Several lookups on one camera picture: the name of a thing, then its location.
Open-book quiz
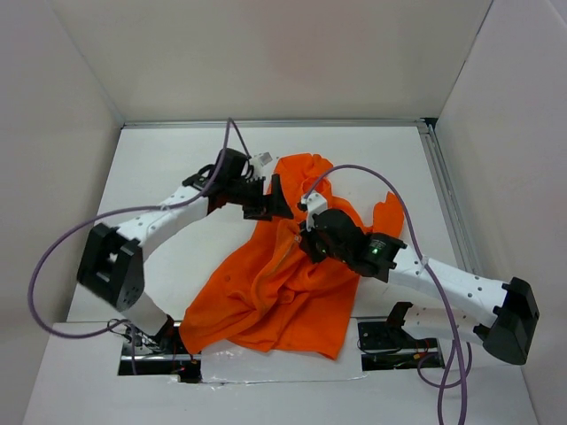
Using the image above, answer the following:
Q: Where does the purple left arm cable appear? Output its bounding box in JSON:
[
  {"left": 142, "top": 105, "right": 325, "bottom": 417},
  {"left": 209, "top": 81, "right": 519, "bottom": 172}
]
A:
[{"left": 27, "top": 116, "right": 252, "bottom": 340}]

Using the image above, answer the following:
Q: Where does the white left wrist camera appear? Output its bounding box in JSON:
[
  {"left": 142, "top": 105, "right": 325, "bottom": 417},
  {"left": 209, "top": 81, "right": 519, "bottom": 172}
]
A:
[{"left": 249, "top": 152, "right": 273, "bottom": 172}]

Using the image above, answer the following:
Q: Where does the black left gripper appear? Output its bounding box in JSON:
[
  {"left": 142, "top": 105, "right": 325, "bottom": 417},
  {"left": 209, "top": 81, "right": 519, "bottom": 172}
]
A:
[{"left": 228, "top": 174, "right": 293, "bottom": 222}]

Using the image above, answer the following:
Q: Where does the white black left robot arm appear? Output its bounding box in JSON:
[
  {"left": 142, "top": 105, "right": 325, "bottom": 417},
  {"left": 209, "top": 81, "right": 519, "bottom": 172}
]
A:
[{"left": 77, "top": 149, "right": 292, "bottom": 353}]

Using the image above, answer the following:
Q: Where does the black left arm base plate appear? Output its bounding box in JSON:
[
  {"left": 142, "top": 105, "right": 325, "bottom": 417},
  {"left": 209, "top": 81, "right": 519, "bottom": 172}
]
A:
[{"left": 117, "top": 321, "right": 202, "bottom": 383}]

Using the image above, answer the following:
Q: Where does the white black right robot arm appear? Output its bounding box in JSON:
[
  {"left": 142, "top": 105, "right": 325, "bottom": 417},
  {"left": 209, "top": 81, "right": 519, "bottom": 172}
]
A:
[{"left": 300, "top": 206, "right": 540, "bottom": 366}]

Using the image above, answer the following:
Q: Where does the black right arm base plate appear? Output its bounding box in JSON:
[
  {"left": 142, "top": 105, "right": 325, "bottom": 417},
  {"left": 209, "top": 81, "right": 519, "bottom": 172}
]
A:
[{"left": 357, "top": 318, "right": 445, "bottom": 372}]

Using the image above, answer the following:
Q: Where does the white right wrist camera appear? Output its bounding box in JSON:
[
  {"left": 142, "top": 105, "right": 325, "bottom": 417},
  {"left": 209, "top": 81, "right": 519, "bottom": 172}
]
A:
[{"left": 298, "top": 191, "right": 328, "bottom": 231}]

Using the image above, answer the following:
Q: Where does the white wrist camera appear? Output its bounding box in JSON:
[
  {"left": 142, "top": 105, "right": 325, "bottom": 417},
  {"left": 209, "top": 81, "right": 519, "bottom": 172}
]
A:
[
  {"left": 298, "top": 191, "right": 328, "bottom": 231},
  {"left": 249, "top": 152, "right": 273, "bottom": 172}
]

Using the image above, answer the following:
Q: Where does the orange jacket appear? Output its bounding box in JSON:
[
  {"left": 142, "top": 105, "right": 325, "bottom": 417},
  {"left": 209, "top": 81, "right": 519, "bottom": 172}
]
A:
[{"left": 180, "top": 152, "right": 405, "bottom": 362}]

